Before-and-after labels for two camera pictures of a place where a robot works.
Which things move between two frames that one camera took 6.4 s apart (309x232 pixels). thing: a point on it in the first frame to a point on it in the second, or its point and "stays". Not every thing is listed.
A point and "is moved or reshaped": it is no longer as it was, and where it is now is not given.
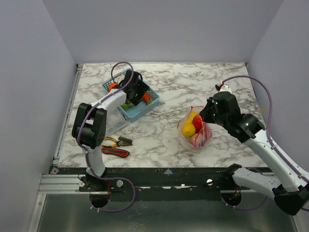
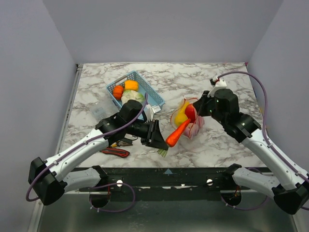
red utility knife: [119, 152] stays
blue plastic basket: [117, 78] to [153, 98]
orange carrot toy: [146, 98] is moved or reshaped
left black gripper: [142, 88] to [154, 137]
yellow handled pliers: [118, 144] stays
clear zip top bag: [192, 129] to [186, 111]
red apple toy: [197, 121] to [190, 112]
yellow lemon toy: [189, 123] to [182, 111]
